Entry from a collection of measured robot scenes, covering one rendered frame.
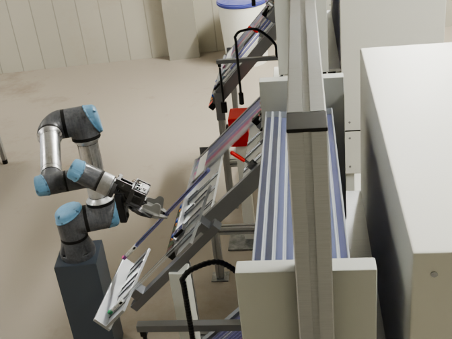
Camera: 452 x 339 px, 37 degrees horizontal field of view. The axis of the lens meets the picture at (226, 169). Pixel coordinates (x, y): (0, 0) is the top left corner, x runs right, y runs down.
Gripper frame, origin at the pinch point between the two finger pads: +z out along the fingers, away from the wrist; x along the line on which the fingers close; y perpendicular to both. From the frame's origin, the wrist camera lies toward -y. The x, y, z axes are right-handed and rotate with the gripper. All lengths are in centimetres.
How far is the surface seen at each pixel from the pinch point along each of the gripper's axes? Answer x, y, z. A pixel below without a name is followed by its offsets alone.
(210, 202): 29.4, -6.4, 14.7
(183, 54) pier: 433, -131, -36
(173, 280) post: -14.0, -12.0, 11.9
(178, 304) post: -14.1, -20.9, 17.3
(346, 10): 22, 84, 23
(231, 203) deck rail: 19.2, 3.9, 20.9
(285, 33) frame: 20, 70, 9
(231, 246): 115, -85, 46
